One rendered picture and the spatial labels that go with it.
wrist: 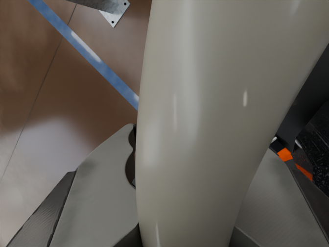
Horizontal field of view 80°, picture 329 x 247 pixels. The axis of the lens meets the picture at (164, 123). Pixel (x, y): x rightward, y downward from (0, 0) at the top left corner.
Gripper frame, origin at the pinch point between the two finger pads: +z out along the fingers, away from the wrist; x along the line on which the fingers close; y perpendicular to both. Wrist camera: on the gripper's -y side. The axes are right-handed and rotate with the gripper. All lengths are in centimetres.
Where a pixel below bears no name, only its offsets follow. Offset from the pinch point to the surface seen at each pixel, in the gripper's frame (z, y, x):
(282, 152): 84, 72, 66
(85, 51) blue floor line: 150, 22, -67
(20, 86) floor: 173, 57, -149
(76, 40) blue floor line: 155, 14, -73
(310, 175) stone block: 44, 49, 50
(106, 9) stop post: 137, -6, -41
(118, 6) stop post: 144, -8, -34
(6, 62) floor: 182, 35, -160
